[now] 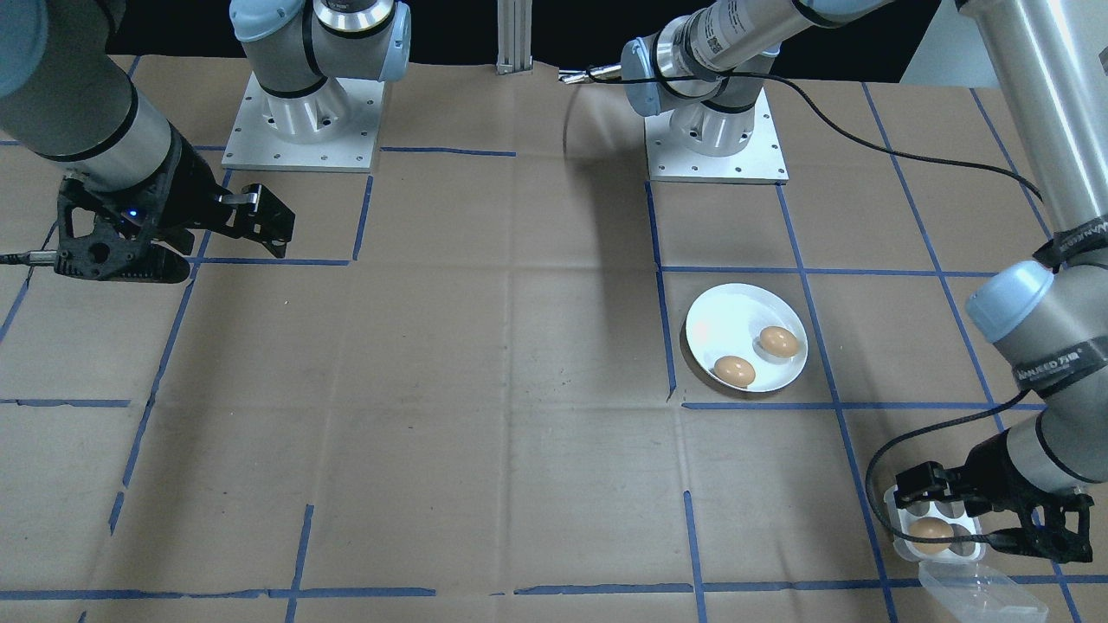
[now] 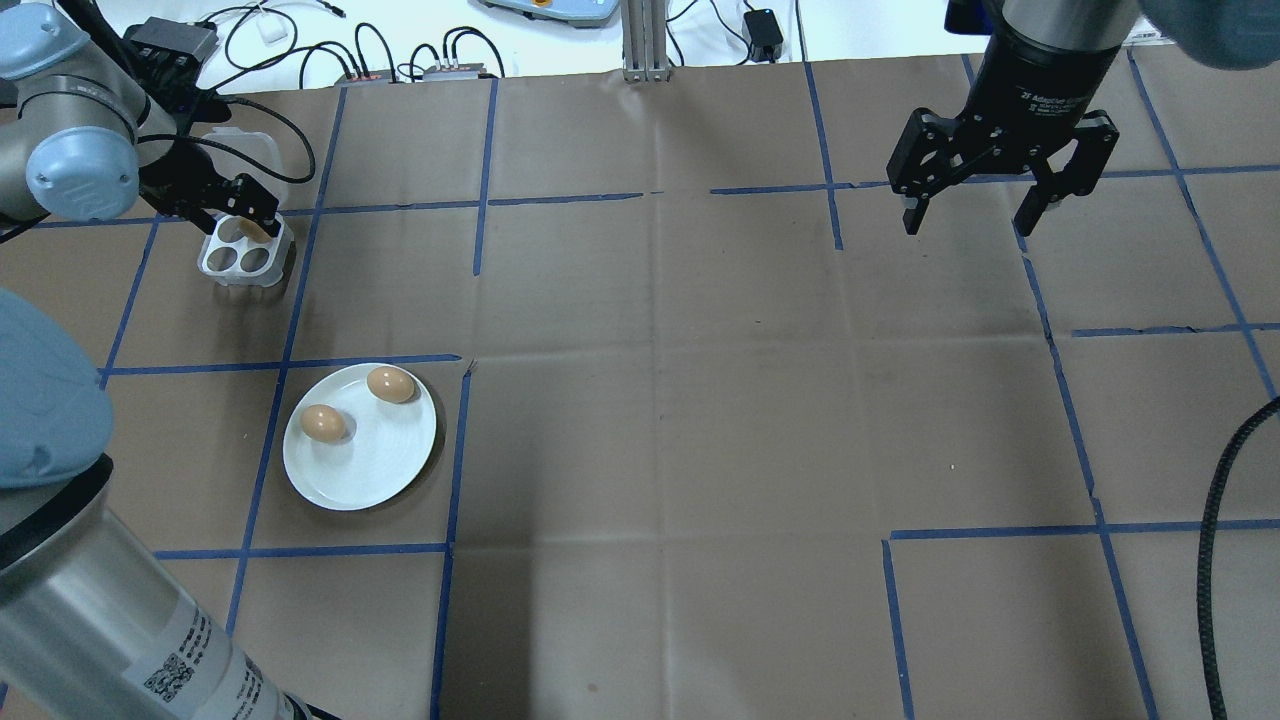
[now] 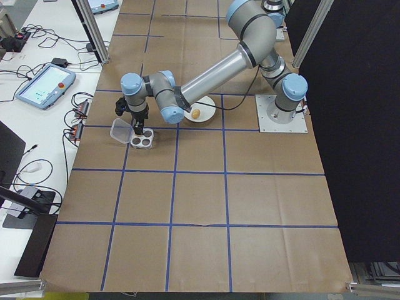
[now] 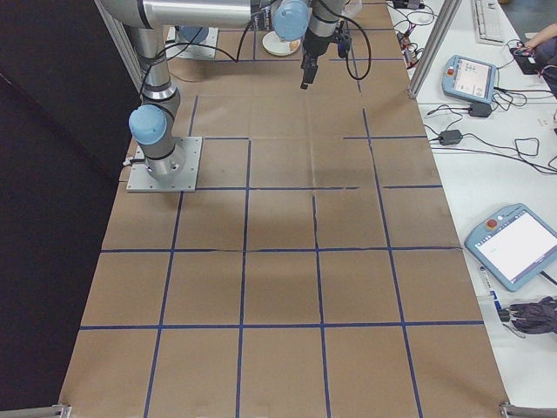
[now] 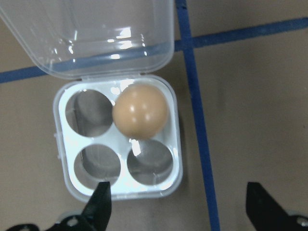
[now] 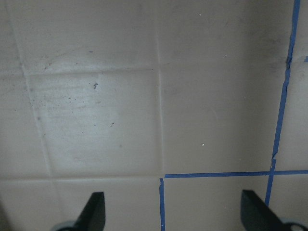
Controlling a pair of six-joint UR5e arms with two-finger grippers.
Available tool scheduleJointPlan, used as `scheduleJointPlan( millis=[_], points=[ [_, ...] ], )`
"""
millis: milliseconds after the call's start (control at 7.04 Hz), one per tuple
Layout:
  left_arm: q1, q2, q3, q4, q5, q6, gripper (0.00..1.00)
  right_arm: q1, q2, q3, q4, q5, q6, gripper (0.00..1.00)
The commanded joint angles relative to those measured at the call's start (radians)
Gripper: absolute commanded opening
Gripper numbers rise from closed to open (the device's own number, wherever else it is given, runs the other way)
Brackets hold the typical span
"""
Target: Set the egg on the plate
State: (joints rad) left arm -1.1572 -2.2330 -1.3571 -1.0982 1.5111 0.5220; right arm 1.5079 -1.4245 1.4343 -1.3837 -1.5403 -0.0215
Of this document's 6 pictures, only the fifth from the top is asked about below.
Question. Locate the brown egg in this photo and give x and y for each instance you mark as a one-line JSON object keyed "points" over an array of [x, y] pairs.
{"points": [[139, 110]]}

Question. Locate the white egg tray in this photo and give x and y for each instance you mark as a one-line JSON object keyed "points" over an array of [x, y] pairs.
{"points": [[66, 149]]}

